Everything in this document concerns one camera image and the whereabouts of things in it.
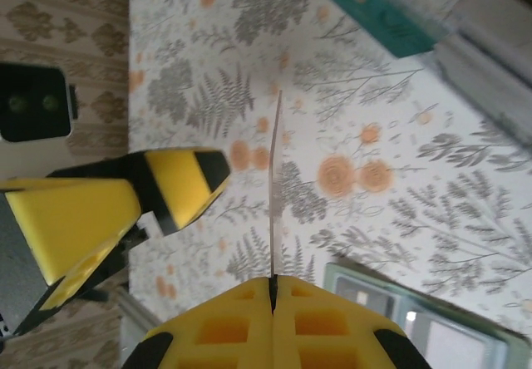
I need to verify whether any aluminium table side rail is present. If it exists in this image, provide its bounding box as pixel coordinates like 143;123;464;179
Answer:
118;288;165;369

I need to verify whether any clear acrylic card box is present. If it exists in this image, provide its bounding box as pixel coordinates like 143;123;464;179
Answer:
373;0;532;141

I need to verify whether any floral patterned table cover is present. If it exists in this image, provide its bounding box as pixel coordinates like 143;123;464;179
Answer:
124;0;532;369

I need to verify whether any teal credit card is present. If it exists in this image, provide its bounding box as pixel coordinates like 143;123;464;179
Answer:
327;0;442;59

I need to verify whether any pale credit card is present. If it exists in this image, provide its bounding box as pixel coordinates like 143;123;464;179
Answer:
264;89;284;281

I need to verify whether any green card holder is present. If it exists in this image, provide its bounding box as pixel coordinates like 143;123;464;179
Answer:
323;260;532;369

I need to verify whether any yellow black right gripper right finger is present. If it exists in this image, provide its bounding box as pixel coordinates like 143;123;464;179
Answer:
272;275;431;369

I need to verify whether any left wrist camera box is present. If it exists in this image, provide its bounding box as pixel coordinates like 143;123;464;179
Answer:
0;61;79;144

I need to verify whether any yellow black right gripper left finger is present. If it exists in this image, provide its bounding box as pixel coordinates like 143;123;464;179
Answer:
122;276;276;369

